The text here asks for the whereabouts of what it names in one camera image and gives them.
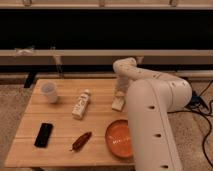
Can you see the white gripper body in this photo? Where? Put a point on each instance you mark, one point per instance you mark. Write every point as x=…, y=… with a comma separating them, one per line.
x=122, y=85

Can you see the white sponge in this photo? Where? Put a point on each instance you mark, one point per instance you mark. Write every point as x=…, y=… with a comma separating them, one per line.
x=118, y=103

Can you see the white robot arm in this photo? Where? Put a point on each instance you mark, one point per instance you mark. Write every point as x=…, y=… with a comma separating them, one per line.
x=149, y=96

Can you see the white plastic bottle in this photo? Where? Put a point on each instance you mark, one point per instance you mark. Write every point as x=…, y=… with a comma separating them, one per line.
x=81, y=104

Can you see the orange bowl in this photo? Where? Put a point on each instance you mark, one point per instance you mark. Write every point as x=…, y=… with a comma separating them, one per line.
x=117, y=138

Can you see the wooden table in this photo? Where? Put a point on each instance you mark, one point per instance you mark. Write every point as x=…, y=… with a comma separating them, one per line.
x=66, y=130

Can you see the black power adapter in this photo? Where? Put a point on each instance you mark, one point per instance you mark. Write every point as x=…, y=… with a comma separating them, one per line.
x=195, y=100

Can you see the red chili pepper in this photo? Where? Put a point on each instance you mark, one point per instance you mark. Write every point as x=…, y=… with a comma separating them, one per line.
x=81, y=141

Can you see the black phone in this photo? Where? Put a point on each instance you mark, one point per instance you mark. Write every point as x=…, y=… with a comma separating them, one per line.
x=43, y=135

